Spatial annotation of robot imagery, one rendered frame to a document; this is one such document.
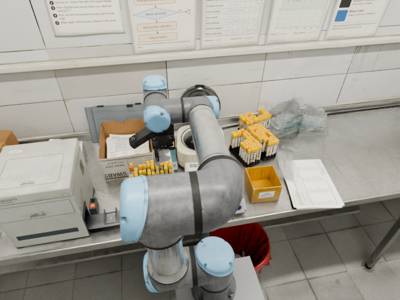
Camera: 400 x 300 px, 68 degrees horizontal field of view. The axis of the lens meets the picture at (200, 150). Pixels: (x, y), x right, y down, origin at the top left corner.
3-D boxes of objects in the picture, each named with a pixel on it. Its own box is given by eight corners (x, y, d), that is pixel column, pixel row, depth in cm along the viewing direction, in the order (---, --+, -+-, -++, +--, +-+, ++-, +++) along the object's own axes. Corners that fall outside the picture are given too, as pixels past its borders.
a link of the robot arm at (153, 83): (140, 87, 88) (140, 73, 94) (144, 117, 95) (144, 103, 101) (167, 85, 88) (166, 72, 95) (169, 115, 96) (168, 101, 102)
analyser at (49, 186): (15, 249, 116) (-23, 199, 96) (30, 195, 136) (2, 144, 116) (97, 235, 121) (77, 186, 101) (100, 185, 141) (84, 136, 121)
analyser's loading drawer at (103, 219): (80, 233, 119) (76, 225, 116) (81, 219, 124) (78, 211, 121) (132, 224, 122) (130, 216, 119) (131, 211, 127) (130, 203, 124)
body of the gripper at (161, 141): (175, 151, 108) (174, 124, 100) (151, 154, 106) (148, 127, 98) (172, 138, 113) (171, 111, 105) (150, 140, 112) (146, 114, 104)
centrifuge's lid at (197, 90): (178, 86, 146) (178, 80, 153) (180, 130, 160) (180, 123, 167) (221, 86, 147) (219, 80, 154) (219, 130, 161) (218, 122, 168)
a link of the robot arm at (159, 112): (182, 110, 82) (178, 89, 90) (141, 113, 81) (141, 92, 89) (183, 132, 87) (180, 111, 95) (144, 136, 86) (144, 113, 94)
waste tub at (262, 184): (250, 204, 133) (253, 189, 127) (242, 182, 143) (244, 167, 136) (278, 201, 135) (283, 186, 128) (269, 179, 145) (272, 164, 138)
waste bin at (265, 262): (209, 312, 181) (212, 277, 152) (197, 256, 208) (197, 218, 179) (268, 299, 187) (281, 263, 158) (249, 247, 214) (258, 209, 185)
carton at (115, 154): (104, 182, 142) (97, 159, 132) (106, 144, 163) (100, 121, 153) (156, 175, 146) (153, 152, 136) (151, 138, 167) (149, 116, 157)
